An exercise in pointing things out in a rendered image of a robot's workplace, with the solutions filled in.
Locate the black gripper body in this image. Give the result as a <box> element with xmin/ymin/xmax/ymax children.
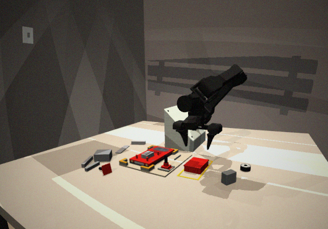
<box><xmin>173</xmin><ymin>109</ymin><xmax>222</xmax><ymax>134</ymax></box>

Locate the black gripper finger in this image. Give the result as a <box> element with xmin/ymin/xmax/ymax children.
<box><xmin>207</xmin><ymin>133</ymin><xmax>216</xmax><ymax>150</ymax></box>
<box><xmin>176</xmin><ymin>130</ymin><xmax>188</xmax><ymax>147</ymax></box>

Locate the black toy tyre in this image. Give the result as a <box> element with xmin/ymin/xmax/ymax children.
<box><xmin>240</xmin><ymin>163</ymin><xmax>251</xmax><ymax>172</ymax></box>

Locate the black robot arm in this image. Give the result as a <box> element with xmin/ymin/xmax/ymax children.
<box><xmin>177</xmin><ymin>64</ymin><xmax>247</xmax><ymax>131</ymax></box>

